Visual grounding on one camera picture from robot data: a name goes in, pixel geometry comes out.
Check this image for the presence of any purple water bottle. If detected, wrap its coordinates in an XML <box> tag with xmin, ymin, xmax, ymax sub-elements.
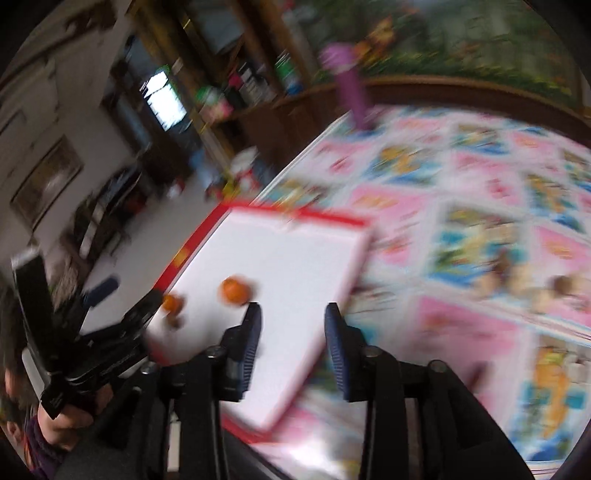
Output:
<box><xmin>318</xmin><ymin>41</ymin><xmax>376</xmax><ymax>132</ymax></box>

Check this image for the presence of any pink printed tablecloth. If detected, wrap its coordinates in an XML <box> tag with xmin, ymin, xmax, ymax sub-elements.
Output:
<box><xmin>222</xmin><ymin>105</ymin><xmax>591</xmax><ymax>477</ymax></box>

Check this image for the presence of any flower landscape glass panel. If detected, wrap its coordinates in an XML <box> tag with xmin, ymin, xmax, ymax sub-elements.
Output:
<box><xmin>259</xmin><ymin>0</ymin><xmax>583</xmax><ymax>100</ymax></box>

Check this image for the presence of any brown wooden cabinet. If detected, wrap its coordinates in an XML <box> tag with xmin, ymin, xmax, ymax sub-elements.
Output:
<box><xmin>175</xmin><ymin>0</ymin><xmax>578</xmax><ymax>162</ymax></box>

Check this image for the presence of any orange tangerine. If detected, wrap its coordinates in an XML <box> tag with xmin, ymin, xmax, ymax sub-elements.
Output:
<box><xmin>219</xmin><ymin>276</ymin><xmax>254</xmax><ymax>306</ymax></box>
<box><xmin>161</xmin><ymin>294</ymin><xmax>185</xmax><ymax>319</ymax></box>

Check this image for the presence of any white bucket red label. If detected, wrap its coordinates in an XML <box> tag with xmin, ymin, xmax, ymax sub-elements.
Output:
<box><xmin>228</xmin><ymin>148</ymin><xmax>260</xmax><ymax>191</ymax></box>

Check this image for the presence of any green plastic bottle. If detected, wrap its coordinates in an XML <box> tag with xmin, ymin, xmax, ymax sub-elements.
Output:
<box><xmin>274</xmin><ymin>51</ymin><xmax>303</xmax><ymax>95</ymax></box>

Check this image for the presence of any person's left forearm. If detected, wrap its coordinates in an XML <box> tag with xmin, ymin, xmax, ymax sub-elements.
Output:
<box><xmin>22</xmin><ymin>418</ymin><xmax>70</xmax><ymax>480</ymax></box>

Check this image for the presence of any red-rimmed white tray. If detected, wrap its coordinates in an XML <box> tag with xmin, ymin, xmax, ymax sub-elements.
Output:
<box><xmin>145</xmin><ymin>200</ymin><xmax>376</xmax><ymax>433</ymax></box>

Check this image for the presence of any person's left hand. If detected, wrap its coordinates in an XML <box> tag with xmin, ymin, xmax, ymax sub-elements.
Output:
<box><xmin>38</xmin><ymin>383</ymin><xmax>114</xmax><ymax>452</ymax></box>

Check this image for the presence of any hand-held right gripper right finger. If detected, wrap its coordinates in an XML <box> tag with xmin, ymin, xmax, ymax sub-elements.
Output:
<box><xmin>324</xmin><ymin>302</ymin><xmax>532</xmax><ymax>480</ymax></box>

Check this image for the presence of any framed wall picture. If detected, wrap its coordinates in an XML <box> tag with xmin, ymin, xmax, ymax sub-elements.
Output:
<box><xmin>9</xmin><ymin>136</ymin><xmax>85</xmax><ymax>232</ymax></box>

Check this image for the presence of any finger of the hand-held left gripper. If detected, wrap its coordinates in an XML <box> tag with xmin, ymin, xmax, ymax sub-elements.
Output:
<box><xmin>82</xmin><ymin>276</ymin><xmax>121</xmax><ymax>308</ymax></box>
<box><xmin>121</xmin><ymin>290</ymin><xmax>164</xmax><ymax>339</ymax></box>

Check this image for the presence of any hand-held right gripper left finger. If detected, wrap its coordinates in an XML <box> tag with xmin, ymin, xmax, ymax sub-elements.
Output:
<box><xmin>55</xmin><ymin>302</ymin><xmax>265</xmax><ymax>480</ymax></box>

